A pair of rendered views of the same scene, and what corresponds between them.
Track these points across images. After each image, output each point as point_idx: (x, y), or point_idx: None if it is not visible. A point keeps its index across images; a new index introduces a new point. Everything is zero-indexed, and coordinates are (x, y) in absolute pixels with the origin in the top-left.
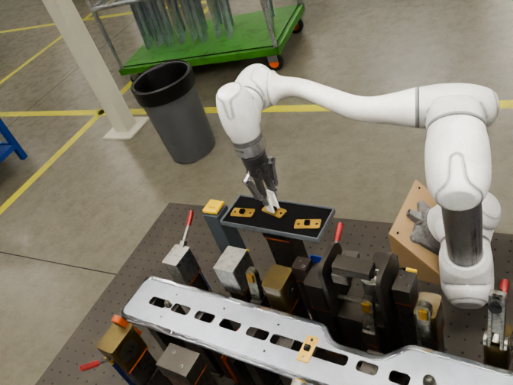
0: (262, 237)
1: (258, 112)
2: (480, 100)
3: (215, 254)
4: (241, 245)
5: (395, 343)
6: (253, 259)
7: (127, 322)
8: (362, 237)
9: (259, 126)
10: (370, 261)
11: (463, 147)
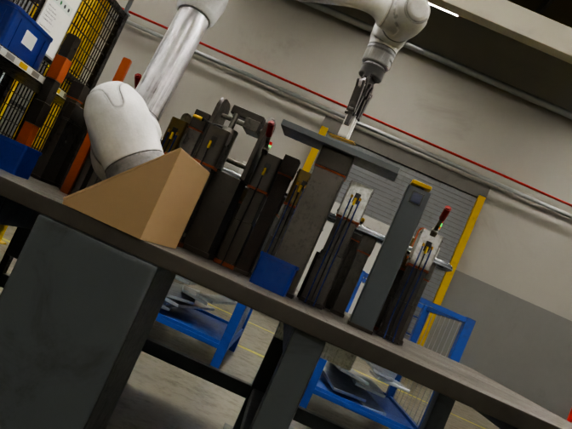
0: (396, 350)
1: (375, 23)
2: None
3: (449, 371)
4: (381, 246)
5: None
6: (382, 341)
7: (415, 237)
8: (230, 277)
9: (372, 37)
10: (237, 105)
11: None
